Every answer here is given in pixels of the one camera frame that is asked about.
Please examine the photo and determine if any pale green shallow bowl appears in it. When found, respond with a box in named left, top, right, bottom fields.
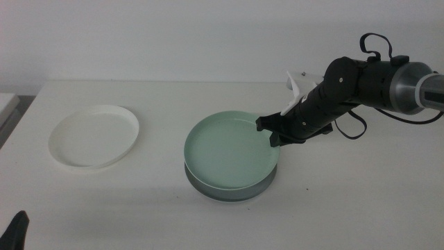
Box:
left=183, top=110, right=281, bottom=191

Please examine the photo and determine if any white shallow bowl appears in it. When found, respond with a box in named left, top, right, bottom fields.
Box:
left=47, top=104, right=140, bottom=172

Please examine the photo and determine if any grey shallow bowl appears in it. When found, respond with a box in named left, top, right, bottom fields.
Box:
left=184, top=162, right=278, bottom=203

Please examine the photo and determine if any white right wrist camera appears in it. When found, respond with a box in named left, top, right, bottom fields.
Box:
left=280, top=71, right=325, bottom=117

